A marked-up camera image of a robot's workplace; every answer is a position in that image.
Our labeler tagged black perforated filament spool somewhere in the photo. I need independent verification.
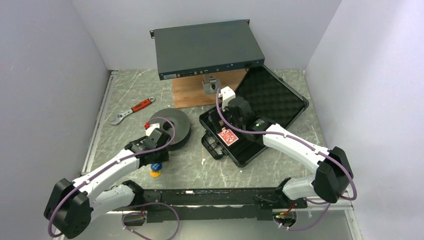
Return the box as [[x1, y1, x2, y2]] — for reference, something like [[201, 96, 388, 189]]
[[149, 108, 191, 151]]

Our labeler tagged blue small blind button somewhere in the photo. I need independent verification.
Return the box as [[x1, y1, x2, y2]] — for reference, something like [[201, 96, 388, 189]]
[[150, 163, 163, 172]]

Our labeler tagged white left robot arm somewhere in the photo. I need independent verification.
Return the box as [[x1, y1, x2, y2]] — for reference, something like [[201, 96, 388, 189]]
[[43, 128, 173, 239]]

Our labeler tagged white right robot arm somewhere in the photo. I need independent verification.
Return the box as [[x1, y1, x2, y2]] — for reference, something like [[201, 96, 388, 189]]
[[215, 94, 358, 208]]

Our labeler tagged black poker set case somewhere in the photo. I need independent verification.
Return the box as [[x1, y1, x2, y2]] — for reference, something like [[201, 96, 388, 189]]
[[199, 65, 309, 168]]

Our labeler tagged red playing card deck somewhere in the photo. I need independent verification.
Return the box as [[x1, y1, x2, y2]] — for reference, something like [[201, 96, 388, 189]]
[[218, 127, 239, 147]]

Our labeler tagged orange dealer button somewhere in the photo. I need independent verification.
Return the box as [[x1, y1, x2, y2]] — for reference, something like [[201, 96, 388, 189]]
[[150, 170, 161, 178]]

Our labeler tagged wooden base board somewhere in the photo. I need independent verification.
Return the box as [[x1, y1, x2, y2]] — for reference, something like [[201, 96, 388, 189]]
[[171, 68, 248, 109]]

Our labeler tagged grey metal stand bracket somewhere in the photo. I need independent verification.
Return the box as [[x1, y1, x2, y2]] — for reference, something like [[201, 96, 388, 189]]
[[202, 74, 221, 95]]

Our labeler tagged red handled adjustable wrench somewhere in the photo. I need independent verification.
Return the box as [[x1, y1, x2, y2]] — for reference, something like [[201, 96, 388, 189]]
[[109, 96, 156, 126]]

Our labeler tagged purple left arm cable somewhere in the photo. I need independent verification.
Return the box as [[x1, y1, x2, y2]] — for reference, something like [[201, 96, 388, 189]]
[[47, 116, 181, 240]]

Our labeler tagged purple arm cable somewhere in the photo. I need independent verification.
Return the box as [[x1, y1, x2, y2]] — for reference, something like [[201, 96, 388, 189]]
[[47, 116, 181, 240], [215, 89, 358, 232]]

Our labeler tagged dark teal network switch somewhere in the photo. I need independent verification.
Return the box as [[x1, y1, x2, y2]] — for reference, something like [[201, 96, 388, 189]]
[[150, 19, 265, 80]]

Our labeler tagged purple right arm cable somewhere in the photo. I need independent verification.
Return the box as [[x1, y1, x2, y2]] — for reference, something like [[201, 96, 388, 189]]
[[215, 89, 358, 232]]

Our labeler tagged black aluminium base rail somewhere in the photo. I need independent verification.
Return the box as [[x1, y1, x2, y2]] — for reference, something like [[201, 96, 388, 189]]
[[109, 185, 309, 223]]

